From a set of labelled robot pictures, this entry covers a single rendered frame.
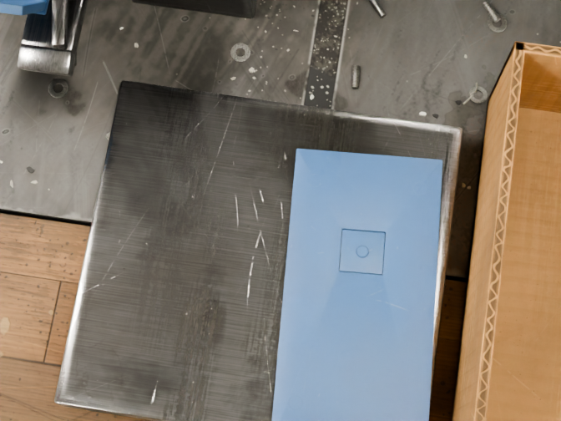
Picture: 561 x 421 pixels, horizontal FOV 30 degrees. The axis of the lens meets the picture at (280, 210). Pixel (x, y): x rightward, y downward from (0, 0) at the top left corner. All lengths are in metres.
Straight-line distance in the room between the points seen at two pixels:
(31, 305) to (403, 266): 0.18
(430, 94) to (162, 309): 0.17
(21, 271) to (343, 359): 0.16
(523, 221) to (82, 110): 0.23
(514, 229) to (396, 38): 0.12
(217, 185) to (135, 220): 0.04
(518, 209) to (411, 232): 0.06
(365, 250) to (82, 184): 0.15
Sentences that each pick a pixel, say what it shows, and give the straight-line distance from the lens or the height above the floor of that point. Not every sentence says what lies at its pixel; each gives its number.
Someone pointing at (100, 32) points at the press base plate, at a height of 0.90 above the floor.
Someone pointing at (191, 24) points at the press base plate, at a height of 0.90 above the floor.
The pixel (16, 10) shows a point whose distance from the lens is 0.45.
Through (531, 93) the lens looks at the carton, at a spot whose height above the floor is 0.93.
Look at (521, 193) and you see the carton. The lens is 0.53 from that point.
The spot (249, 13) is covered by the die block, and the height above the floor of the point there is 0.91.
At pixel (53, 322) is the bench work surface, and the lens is 0.52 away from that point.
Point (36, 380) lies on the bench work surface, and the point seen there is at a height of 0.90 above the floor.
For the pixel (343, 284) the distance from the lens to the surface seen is 0.49.
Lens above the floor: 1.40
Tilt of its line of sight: 75 degrees down
